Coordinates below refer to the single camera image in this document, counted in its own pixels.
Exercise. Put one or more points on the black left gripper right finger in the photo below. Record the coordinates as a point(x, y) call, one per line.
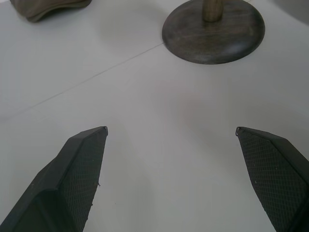
point(277, 178)

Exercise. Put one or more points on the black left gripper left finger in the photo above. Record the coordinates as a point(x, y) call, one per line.
point(70, 183)

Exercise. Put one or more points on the round wooden stand base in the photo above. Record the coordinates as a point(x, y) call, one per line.
point(212, 36)

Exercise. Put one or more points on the brown cap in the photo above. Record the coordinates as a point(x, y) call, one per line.
point(46, 9)

